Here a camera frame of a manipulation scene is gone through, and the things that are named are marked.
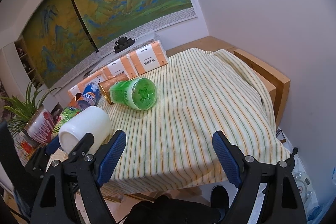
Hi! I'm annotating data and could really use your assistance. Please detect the red white plant pot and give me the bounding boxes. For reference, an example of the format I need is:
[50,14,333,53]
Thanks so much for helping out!
[24,105,55,145]

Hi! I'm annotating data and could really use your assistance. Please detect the wooden table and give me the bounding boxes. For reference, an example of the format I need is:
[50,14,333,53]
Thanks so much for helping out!
[165,35,292,130]

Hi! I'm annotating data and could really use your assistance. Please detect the green landscape wall painting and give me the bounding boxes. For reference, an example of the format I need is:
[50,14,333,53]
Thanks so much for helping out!
[22,0,195,88]

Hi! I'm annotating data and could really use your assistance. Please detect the copper cup left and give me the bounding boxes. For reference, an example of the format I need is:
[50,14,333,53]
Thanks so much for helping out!
[68,93,81,107]

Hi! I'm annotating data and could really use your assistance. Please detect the wooden wall shelf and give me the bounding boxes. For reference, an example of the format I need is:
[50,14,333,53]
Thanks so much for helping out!
[14,36,43,88]

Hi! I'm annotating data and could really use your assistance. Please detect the orange tissue pack barcode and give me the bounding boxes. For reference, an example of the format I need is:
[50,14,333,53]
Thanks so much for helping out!
[78,70,107,93]

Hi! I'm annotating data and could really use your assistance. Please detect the dark teapot tea set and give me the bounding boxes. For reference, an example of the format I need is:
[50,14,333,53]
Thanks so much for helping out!
[114,36,135,53]

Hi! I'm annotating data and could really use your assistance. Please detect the orange tissue pack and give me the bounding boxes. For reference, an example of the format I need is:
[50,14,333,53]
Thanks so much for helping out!
[127,40,168,75]
[67,82,85,99]
[102,55,138,79]

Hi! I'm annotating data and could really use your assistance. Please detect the green spider plant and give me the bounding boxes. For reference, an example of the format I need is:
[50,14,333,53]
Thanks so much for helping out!
[1,83,60,136]

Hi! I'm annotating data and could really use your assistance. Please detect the orange tissue pack far left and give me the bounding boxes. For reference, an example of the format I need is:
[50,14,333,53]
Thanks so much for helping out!
[67,82,85,99]

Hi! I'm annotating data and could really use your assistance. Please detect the orange tissue pack centre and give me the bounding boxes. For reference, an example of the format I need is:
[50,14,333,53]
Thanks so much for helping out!
[102,55,138,79]

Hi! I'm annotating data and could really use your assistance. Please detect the orange tissue pack right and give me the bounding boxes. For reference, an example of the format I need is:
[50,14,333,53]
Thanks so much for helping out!
[127,40,168,75]

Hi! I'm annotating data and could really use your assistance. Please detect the copper patterned cup right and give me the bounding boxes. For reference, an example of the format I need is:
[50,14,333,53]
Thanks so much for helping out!
[98,74,130,105]

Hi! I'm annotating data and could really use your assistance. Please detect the green plastic bottle cup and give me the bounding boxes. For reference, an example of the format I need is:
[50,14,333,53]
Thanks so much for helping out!
[109,78,157,111]

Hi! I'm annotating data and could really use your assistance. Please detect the grapefruit label plastic cup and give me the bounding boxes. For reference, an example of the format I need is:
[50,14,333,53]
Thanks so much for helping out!
[51,106,81,139]

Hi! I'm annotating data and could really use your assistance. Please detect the blue orange label cup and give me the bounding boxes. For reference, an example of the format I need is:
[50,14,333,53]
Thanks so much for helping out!
[77,84,101,110]

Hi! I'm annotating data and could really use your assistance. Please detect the striped cream tablecloth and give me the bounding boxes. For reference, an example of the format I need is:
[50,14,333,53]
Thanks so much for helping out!
[98,48,289,195]

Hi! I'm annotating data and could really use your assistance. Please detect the white ceramic cup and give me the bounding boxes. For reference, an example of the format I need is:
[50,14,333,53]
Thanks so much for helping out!
[58,106,112,155]

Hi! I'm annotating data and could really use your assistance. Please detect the patterned cloth side table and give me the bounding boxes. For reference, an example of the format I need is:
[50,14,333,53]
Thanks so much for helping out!
[89,31,169,75]

